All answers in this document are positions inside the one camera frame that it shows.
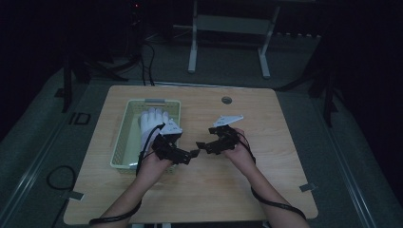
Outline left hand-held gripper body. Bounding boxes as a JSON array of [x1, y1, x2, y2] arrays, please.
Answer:
[[151, 118, 192, 165]]

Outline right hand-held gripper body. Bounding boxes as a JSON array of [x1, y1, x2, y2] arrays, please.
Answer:
[[205, 114, 245, 156]]

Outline lilac glove with white back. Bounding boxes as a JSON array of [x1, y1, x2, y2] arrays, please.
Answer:
[[139, 107, 172, 154]]

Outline pale green plastic basket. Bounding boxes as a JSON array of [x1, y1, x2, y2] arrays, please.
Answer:
[[109, 98, 182, 174]]

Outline person's right hand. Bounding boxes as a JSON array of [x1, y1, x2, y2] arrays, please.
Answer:
[[221, 127, 257, 175]]

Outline person's left hand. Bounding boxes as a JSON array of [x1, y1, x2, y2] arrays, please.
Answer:
[[136, 149, 175, 188]]

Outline grey tape piece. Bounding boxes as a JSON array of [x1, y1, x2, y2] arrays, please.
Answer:
[[298, 182, 317, 193], [62, 190, 86, 202]]

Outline black equipment stand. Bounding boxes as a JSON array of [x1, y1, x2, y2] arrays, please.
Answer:
[[275, 37, 350, 128], [54, 47, 142, 114]]

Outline black hanging cables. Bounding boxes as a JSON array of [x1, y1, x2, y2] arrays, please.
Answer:
[[139, 41, 157, 87]]

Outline right hand-held gripper black cable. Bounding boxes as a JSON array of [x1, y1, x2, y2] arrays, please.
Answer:
[[235, 128, 308, 221]]

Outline hand-held gripper black cable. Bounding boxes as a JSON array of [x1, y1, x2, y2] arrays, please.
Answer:
[[88, 123, 167, 227], [235, 128, 308, 221]]

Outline left hand-held gripper black cable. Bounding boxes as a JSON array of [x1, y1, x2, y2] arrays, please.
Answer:
[[88, 123, 167, 227]]

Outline white metal desk frame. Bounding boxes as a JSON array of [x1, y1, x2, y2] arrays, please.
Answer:
[[187, 0, 281, 80]]

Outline black looped floor cable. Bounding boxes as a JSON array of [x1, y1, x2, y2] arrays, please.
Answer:
[[46, 164, 78, 192]]

